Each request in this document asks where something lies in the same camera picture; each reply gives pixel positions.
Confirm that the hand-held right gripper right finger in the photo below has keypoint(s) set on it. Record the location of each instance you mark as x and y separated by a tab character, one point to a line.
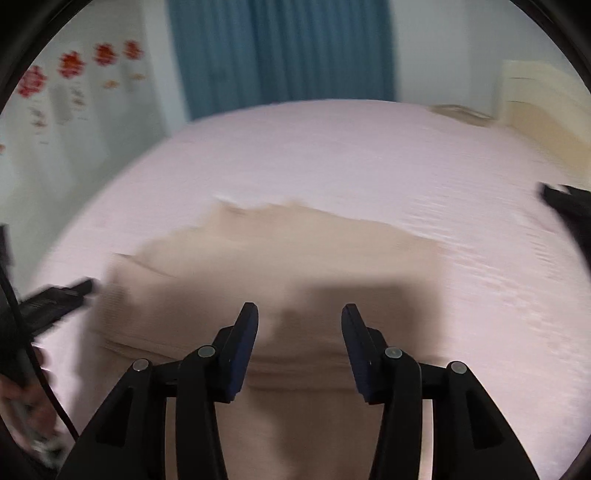
358	355

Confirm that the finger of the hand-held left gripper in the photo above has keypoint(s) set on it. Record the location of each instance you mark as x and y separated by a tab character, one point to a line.
55	300

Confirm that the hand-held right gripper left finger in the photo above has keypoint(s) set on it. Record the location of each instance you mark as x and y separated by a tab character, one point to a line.
242	355

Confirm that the beige knit sweater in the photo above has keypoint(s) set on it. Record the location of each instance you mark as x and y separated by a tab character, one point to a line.
258	258

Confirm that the person's left hand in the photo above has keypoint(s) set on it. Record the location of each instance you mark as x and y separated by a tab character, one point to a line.
27	406

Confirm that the white wardrobe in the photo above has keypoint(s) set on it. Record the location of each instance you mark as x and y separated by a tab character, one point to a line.
92	120

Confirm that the pink bed sheet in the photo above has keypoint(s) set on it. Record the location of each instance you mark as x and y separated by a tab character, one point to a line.
392	170

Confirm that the dark cloth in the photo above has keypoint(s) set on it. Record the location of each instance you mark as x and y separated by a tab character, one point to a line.
570	207

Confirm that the blue curtain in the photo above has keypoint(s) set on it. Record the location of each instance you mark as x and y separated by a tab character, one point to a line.
281	55

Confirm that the beige headboard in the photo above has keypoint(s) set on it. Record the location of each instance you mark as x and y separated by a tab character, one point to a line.
545	110

